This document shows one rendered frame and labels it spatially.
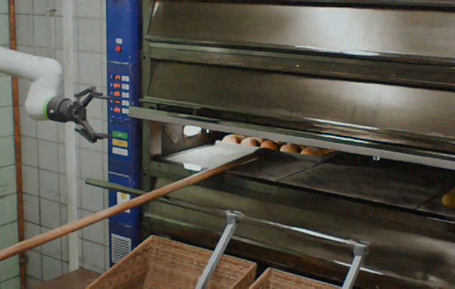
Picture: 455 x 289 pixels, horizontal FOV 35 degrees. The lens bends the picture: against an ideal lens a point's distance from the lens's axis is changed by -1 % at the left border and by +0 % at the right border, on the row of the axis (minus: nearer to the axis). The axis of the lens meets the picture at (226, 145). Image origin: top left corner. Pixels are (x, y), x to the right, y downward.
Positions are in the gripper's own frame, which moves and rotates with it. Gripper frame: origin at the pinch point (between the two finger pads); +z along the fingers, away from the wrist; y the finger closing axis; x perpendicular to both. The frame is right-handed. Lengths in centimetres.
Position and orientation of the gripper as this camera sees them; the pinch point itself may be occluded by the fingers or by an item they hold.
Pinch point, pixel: (107, 117)
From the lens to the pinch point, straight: 252.7
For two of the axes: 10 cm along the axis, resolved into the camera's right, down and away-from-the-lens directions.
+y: -0.2, 9.8, 2.2
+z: 8.2, 1.4, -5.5
